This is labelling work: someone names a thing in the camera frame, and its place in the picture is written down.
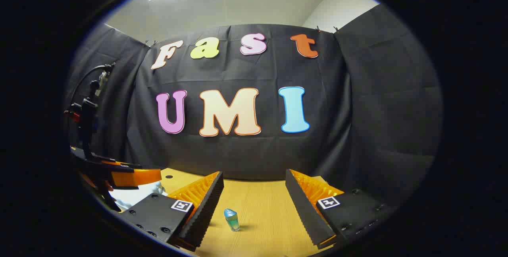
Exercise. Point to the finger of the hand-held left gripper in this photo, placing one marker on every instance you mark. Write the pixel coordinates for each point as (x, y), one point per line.
(119, 165)
(135, 178)

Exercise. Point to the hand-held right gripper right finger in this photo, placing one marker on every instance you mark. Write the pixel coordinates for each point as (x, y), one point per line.
(305, 209)

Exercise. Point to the blue green gradient bottle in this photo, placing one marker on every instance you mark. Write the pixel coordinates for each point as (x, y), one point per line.
(232, 220)

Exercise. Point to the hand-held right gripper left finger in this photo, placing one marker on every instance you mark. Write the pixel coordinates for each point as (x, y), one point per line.
(206, 213)

